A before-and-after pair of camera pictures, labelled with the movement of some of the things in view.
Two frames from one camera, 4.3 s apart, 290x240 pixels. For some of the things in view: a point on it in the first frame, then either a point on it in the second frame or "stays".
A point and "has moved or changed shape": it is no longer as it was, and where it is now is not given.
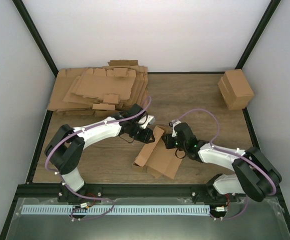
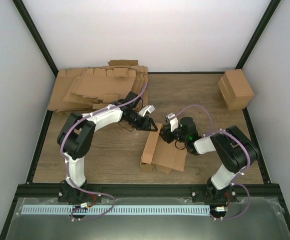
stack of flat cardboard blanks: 104,91 stays
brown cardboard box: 159,160 has moved or changed shape
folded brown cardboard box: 235,89 stays
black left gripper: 145,138 to 145,124
